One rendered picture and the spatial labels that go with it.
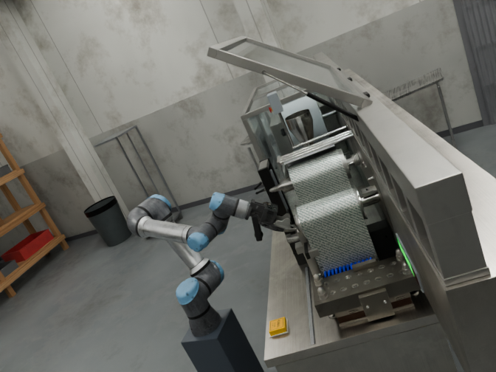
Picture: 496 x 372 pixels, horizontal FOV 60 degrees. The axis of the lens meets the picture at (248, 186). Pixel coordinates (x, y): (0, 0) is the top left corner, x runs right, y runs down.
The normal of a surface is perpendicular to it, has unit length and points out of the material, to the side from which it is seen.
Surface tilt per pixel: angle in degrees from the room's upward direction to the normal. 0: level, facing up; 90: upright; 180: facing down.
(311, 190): 92
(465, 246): 90
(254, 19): 90
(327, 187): 92
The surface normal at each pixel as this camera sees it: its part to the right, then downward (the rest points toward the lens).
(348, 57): -0.29, 0.43
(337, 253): -0.08, 0.36
